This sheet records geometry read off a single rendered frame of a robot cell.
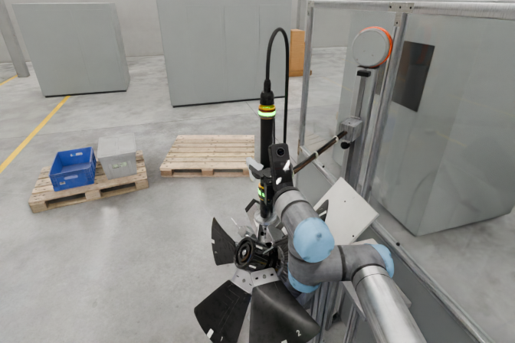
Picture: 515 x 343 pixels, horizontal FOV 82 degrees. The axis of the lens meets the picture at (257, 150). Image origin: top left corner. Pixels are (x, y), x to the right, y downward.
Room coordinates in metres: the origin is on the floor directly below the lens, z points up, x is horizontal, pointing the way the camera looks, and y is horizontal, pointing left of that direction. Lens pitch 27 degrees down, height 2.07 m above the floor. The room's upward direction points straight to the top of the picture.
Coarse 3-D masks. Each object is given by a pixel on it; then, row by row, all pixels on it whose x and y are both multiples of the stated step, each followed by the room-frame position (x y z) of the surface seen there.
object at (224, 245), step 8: (216, 224) 1.04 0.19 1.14; (216, 232) 1.02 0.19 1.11; (224, 232) 0.97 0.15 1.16; (216, 240) 1.01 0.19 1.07; (224, 240) 0.96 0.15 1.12; (232, 240) 0.91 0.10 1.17; (216, 248) 1.00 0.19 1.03; (224, 248) 0.95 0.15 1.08; (232, 248) 0.91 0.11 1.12; (216, 256) 0.99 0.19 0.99; (224, 256) 0.95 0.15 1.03; (232, 256) 0.91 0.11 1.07; (216, 264) 0.98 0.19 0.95
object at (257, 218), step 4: (272, 208) 0.73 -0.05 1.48; (256, 212) 0.73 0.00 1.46; (260, 212) 0.73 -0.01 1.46; (272, 212) 0.72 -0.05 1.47; (256, 216) 0.71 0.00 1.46; (260, 216) 0.71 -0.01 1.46; (272, 216) 0.71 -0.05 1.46; (276, 216) 0.71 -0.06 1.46; (256, 220) 0.70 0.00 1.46; (260, 220) 0.69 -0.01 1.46; (264, 220) 0.69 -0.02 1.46; (268, 220) 0.69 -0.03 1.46; (272, 220) 0.69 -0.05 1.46; (264, 224) 0.68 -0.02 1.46; (268, 224) 0.68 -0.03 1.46
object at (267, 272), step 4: (268, 268) 0.76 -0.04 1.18; (272, 268) 0.75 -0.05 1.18; (252, 272) 0.74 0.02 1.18; (256, 272) 0.74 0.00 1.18; (260, 272) 0.74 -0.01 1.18; (264, 272) 0.74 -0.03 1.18; (268, 272) 0.74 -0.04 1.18; (272, 272) 0.74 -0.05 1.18; (252, 276) 0.72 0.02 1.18; (256, 276) 0.72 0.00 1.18; (260, 276) 0.72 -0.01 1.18; (268, 276) 0.72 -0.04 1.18; (272, 276) 0.72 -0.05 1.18; (276, 276) 0.72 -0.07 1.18; (252, 280) 0.70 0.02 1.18; (256, 280) 0.70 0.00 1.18; (260, 280) 0.70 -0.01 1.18; (264, 280) 0.70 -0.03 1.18; (268, 280) 0.70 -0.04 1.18; (272, 280) 0.70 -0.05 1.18; (276, 280) 0.70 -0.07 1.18; (256, 284) 0.69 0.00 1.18; (260, 284) 0.69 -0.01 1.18
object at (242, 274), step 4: (236, 272) 0.78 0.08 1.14; (240, 272) 0.78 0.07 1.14; (244, 272) 0.77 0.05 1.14; (232, 276) 0.77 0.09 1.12; (236, 276) 0.77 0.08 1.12; (240, 276) 0.77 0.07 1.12; (244, 276) 0.76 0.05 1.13; (248, 276) 0.76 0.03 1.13; (232, 280) 0.76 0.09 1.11; (236, 280) 0.76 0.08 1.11; (240, 280) 0.76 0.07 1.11; (248, 280) 0.76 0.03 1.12; (236, 284) 0.75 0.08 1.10; (240, 284) 0.75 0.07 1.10; (244, 284) 0.75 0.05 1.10; (248, 284) 0.75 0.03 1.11; (252, 284) 0.75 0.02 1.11; (244, 288) 0.74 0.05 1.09; (248, 288) 0.74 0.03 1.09; (252, 288) 0.74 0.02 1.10; (248, 292) 0.73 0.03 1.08
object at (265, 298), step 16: (256, 288) 0.67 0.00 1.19; (272, 288) 0.67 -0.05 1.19; (256, 304) 0.61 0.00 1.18; (272, 304) 0.61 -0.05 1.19; (288, 304) 0.60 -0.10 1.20; (256, 320) 0.57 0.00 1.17; (272, 320) 0.56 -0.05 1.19; (288, 320) 0.55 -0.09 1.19; (304, 320) 0.55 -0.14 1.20; (256, 336) 0.52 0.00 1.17; (272, 336) 0.51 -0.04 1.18; (288, 336) 0.51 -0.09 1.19; (304, 336) 0.50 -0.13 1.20
